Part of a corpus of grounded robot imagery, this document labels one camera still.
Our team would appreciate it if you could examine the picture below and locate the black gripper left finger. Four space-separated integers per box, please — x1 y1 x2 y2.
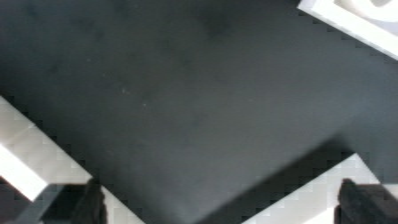
20 179 108 224

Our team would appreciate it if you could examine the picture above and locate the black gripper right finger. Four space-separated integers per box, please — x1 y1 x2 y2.
333 179 398 224

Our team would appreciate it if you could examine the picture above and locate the white square tabletop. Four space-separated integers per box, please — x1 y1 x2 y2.
296 0 398 61

